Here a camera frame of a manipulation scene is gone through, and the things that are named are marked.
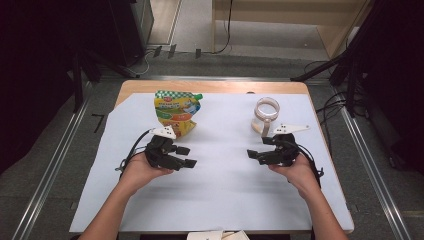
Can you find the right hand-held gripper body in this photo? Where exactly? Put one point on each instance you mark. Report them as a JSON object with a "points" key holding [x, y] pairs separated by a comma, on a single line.
{"points": [[283, 150]]}

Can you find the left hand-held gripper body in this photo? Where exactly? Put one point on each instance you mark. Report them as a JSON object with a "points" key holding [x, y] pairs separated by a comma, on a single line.
{"points": [[160, 153]]}

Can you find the yellow green spouted pouch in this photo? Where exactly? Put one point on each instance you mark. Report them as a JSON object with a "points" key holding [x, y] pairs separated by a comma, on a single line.
{"points": [[176, 111]]}

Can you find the person's left hand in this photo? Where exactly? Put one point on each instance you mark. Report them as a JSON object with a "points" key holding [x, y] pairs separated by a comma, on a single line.
{"points": [[143, 170]]}

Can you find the person's right hand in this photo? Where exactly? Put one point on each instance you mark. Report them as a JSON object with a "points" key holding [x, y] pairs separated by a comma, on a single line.
{"points": [[301, 173]]}

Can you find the white paper table sheet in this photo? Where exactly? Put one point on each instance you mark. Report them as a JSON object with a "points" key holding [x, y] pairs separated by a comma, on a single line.
{"points": [[220, 193]]}

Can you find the white papers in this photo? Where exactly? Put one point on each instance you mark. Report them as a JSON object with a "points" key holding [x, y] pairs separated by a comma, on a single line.
{"points": [[213, 236]]}

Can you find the black tripod stand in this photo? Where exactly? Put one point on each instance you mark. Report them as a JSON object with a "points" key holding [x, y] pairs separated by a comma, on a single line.
{"points": [[93, 63]]}

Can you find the black metal stand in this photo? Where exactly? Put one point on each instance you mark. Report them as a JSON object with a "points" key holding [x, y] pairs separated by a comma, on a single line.
{"points": [[353, 60]]}

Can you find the black cabinet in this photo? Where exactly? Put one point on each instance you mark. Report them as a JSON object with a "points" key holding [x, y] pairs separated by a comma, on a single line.
{"points": [[133, 30]]}

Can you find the light wooden shelf unit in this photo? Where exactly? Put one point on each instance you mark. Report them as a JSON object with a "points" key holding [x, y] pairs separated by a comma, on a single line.
{"points": [[336, 20]]}

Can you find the dark curtain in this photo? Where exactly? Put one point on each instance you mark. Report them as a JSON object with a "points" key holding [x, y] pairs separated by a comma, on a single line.
{"points": [[30, 66]]}

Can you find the metal floor rail crosswise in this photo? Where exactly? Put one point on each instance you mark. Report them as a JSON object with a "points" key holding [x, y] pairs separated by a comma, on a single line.
{"points": [[216, 78]]}

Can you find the long metal floor rail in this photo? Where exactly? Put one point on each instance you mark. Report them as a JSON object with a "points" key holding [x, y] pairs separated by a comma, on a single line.
{"points": [[46, 176], [373, 166]]}

